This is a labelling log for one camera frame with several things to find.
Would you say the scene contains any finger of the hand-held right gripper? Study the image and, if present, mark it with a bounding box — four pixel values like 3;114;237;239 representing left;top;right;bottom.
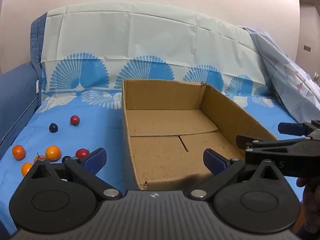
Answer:
278;120;320;140
236;135;320;178

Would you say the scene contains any orange with stem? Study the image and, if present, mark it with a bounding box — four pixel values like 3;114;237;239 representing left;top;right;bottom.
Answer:
34;152;48;164

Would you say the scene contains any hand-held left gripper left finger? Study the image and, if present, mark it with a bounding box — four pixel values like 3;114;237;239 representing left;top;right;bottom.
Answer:
24;147;123;200

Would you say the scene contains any blue fan-print sheet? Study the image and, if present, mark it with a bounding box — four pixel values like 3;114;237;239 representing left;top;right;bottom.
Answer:
0;1;307;234

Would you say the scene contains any person's right hand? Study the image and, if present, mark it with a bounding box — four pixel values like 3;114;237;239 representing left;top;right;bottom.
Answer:
297;177;320;232

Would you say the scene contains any brown cardboard box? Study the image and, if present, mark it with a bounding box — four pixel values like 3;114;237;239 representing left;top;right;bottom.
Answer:
122;79;278;190

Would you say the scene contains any round orange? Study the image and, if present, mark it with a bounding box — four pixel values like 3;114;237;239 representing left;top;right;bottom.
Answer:
12;145;26;161
21;162;34;177

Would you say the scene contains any blue fabric sofa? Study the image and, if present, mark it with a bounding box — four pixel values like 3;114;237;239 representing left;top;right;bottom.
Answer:
0;12;48;155

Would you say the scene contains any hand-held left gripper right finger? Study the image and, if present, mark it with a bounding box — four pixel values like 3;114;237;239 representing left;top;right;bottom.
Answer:
187;149;288;200

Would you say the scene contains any pale blue printed blanket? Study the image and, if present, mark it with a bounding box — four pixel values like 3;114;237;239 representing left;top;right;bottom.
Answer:
237;25;320;130

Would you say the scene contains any oval orange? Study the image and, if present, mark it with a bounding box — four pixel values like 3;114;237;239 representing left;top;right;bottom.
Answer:
45;145;62;162

